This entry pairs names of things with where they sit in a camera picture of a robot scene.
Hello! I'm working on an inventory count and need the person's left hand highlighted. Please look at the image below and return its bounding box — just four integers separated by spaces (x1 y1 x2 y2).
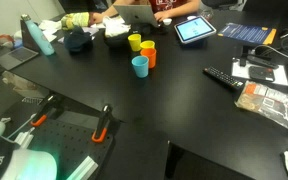
153 10 172 23

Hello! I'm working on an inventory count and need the person's right hand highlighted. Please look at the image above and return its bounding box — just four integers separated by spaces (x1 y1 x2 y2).
89 11 106 25

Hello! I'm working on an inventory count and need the white terry towel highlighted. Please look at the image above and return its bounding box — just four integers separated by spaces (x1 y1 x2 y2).
103 15 132 38

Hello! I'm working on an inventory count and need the person's right forearm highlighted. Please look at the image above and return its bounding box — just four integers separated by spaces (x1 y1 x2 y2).
101 0 142 20

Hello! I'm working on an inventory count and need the person's left forearm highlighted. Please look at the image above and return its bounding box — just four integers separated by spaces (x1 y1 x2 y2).
165 0 202 20

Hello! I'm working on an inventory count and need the black bowl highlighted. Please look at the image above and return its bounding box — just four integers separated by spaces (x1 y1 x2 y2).
102 30 132 48

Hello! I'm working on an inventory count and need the white stained paper napkin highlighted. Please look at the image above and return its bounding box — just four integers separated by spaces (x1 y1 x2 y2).
89 21 107 30

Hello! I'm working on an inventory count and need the small white cup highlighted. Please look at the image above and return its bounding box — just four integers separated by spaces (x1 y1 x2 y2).
162 17 173 27

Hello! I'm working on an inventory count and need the person torso in red shirt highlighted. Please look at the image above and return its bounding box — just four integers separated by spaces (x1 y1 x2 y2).
148 0 189 14

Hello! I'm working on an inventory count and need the yellow potato chips bag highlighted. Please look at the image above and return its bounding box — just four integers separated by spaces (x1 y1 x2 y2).
60 11 93 31

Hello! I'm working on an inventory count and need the silver laptop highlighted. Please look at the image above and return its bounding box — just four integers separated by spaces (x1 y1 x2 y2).
112 4 160 29

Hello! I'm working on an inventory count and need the dark blue cloth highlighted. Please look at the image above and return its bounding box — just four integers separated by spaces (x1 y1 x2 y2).
62 26 94 55

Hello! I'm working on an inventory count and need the yellow plastic cup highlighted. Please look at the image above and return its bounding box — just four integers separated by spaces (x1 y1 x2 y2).
139 39 157 51
127 33 143 53

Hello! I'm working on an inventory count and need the white tablet with lit screen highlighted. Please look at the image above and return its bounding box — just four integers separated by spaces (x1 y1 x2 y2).
173 15 218 45

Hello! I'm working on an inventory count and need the orange plastic cup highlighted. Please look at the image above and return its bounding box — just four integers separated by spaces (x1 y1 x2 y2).
139 47 158 70

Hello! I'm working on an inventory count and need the clear drinking glass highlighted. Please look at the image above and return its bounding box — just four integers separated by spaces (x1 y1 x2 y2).
199 7 215 22

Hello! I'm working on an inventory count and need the crumpled white tissue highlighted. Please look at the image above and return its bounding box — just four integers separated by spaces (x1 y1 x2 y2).
38 18 64 43

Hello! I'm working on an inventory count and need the blue plastic cup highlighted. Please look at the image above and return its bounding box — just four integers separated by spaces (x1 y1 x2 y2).
131 55 150 79

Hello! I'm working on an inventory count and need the teal metal water bottle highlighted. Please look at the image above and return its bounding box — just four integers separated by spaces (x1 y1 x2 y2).
20 13 56 57

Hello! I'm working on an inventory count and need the blue booklet with orange edge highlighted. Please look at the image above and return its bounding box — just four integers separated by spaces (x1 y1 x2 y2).
216 22 278 46

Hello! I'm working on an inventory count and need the black TV remote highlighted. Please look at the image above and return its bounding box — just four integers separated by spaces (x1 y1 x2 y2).
202 65 245 91

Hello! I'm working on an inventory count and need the grey laptop with dark lid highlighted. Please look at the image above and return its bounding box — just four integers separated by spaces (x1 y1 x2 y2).
0 19 41 72

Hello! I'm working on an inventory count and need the black desk stand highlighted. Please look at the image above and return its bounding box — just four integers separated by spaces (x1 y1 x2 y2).
238 46 280 70

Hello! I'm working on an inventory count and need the black handheld device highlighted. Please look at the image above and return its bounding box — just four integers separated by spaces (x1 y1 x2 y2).
248 65 276 83

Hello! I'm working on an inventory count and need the white paper sheet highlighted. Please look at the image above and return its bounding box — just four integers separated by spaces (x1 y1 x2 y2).
230 56 288 87

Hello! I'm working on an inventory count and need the clear plastic parts bag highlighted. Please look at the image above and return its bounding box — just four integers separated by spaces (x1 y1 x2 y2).
234 80 288 138

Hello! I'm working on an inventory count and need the aluminium profile bar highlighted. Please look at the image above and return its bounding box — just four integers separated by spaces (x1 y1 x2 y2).
66 155 100 180

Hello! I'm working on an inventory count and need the black clamp with orange handle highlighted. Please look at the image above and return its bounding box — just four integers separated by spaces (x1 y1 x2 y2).
29 93 64 128
90 103 115 144

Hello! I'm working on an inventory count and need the white cable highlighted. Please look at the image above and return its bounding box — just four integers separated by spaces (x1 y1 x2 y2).
253 43 288 67

